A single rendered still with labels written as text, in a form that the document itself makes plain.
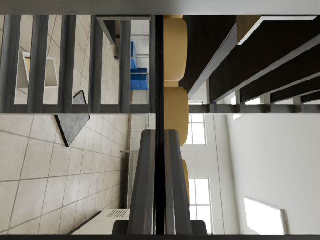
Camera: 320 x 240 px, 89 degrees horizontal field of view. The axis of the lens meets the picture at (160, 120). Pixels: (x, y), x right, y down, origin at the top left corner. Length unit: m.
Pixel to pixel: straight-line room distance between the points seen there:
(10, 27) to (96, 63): 0.30
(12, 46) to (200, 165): 4.67
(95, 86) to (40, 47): 0.22
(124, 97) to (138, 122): 4.51
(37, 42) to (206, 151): 4.70
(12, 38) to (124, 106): 0.43
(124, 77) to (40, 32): 0.31
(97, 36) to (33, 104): 0.29
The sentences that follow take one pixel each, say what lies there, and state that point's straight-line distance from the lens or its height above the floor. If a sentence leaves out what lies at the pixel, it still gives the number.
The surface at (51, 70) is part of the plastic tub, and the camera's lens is 1.58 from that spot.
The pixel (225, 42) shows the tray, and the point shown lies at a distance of 0.18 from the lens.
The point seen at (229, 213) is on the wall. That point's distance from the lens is 5.28.
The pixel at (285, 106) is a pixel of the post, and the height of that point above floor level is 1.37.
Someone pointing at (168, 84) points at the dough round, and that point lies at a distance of 0.19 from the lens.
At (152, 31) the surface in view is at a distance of 0.60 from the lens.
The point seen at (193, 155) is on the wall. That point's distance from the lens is 4.91.
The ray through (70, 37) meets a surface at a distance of 0.66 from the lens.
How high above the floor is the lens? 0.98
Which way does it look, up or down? level
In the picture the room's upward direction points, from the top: 90 degrees clockwise
